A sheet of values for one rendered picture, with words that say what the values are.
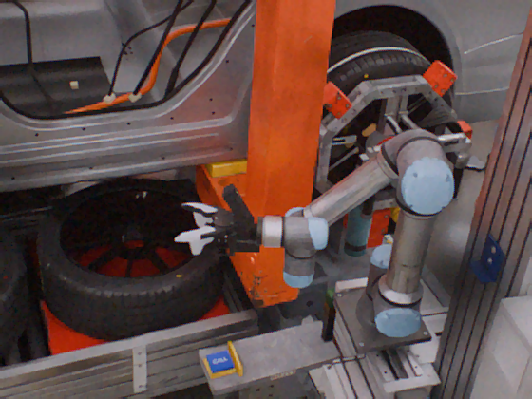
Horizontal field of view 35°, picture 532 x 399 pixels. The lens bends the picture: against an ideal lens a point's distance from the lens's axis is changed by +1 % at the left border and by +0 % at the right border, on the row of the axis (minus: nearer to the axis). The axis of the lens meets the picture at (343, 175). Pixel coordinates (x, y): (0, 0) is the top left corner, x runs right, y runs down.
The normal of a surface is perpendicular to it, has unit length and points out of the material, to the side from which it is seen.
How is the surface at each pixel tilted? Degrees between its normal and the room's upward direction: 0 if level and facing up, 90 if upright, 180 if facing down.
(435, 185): 82
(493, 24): 90
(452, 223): 0
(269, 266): 90
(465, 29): 90
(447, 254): 0
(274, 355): 0
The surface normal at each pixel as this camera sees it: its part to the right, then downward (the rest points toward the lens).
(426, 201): 0.09, 0.47
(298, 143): 0.41, 0.57
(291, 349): 0.12, -0.81
